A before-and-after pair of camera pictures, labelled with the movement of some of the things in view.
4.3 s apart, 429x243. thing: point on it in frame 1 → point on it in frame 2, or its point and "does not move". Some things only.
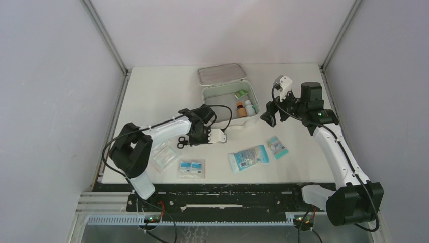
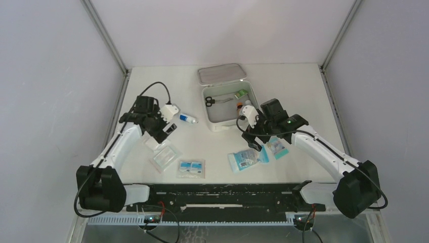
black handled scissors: (182, 142) → (209, 100)
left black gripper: (192, 142) → (160, 135)
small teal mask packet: (277, 148) does not move
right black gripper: (269, 115) → (252, 143)
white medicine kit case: (226, 84) does not move
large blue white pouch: (240, 160) does not move
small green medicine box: (241, 93) does not move
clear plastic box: (163, 155) does not move
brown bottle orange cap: (241, 111) does not move
